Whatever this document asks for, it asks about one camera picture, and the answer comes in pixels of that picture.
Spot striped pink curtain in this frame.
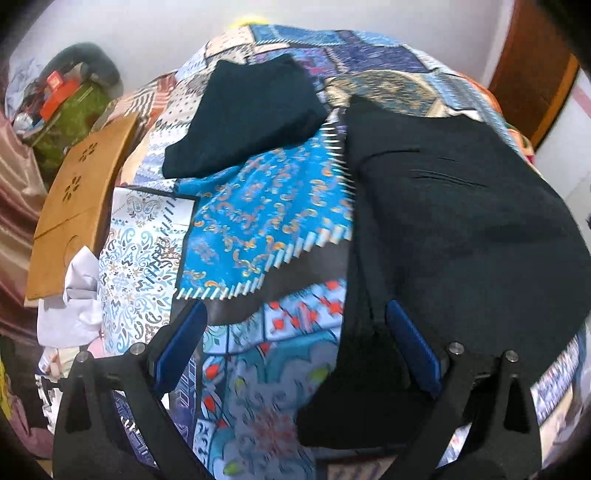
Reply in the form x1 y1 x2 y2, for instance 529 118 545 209
0 115 47 342

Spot patchwork printed blanket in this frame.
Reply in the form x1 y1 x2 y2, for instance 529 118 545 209
99 18 587 480

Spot flat orange box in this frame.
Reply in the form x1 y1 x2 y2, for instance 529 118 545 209
39 78 80 119

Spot striped orange bedsheet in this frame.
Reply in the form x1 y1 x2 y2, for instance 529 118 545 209
108 71 178 139

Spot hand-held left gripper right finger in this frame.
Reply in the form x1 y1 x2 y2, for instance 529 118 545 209
385 300 541 480

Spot pink cloth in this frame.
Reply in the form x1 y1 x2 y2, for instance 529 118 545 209
0 392 54 459

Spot green patterned storage box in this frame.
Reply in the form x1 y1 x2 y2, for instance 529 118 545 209
32 83 114 171

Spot white cloth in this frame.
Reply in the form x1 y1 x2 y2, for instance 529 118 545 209
36 246 105 347

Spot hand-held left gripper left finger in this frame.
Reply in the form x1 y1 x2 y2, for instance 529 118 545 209
52 299 208 480

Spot grey curved pillow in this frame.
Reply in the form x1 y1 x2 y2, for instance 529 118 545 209
46 42 123 93

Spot wooden lap desk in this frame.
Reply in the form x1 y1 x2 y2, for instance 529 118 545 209
24 113 141 303

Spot pale blue cloth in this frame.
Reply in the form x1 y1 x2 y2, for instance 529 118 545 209
7 58 47 103

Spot yellow foam hoop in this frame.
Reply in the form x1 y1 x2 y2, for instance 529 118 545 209
228 14 269 29

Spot black pants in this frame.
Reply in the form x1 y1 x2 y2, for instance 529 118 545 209
163 54 328 178
295 95 591 450

